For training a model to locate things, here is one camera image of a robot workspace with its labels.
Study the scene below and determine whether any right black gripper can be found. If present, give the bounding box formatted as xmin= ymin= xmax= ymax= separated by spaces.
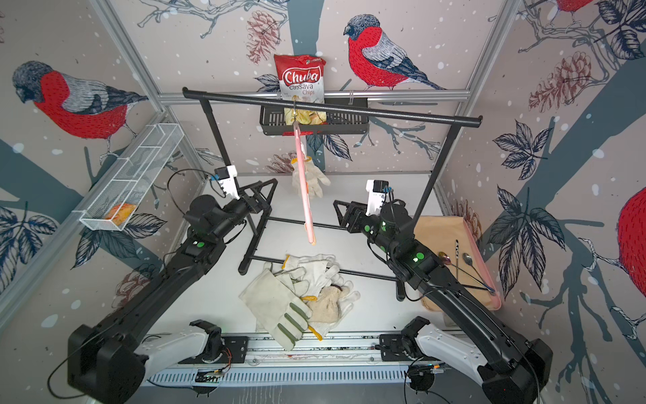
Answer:
xmin=334 ymin=200 xmax=399 ymax=261

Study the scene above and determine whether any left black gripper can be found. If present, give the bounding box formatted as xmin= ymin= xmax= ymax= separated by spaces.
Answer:
xmin=212 ymin=179 xmax=276 ymax=243

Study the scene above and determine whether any pink clip hanger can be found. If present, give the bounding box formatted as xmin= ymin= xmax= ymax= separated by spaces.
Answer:
xmin=293 ymin=118 xmax=316 ymax=246

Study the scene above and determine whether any black clothes rack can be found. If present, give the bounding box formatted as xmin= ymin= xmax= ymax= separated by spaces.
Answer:
xmin=181 ymin=88 xmax=484 ymax=302

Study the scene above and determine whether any green-striped leather glove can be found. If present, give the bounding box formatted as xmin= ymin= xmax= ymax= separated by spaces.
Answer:
xmin=239 ymin=266 xmax=312 ymax=351

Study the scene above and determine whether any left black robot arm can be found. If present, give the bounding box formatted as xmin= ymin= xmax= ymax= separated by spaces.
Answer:
xmin=67 ymin=178 xmax=278 ymax=403

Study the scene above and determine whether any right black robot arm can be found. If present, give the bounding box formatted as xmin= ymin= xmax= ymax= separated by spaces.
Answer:
xmin=333 ymin=200 xmax=553 ymax=403

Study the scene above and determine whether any white yellow-trim work glove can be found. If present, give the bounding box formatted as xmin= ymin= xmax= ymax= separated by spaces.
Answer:
xmin=279 ymin=254 xmax=343 ymax=297

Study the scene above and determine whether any tan pink-edged placemat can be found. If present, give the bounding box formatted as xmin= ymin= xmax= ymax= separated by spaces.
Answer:
xmin=415 ymin=216 xmax=502 ymax=311

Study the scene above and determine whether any iridescent spoon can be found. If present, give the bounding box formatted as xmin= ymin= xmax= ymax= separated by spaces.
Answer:
xmin=438 ymin=252 xmax=483 ymax=286

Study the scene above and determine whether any silver spoon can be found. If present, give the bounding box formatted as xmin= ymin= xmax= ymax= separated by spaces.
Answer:
xmin=462 ymin=252 xmax=496 ymax=295

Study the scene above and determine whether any red cassava chips bag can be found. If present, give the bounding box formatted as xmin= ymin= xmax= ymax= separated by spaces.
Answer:
xmin=274 ymin=55 xmax=327 ymax=126

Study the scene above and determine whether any orange snack packet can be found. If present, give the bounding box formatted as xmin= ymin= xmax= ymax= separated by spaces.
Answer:
xmin=104 ymin=202 xmax=137 ymax=227

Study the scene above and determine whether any black ladle spoon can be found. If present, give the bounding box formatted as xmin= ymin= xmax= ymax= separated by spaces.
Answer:
xmin=462 ymin=284 xmax=496 ymax=294

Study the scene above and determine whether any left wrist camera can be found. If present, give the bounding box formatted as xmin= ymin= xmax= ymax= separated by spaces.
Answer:
xmin=214 ymin=165 xmax=240 ymax=200

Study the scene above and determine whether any dark wall basket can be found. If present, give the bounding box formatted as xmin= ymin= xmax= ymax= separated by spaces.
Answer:
xmin=260 ymin=106 xmax=368 ymax=136

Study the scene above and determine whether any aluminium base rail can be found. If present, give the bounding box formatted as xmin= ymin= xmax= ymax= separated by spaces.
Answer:
xmin=105 ymin=332 xmax=526 ymax=389

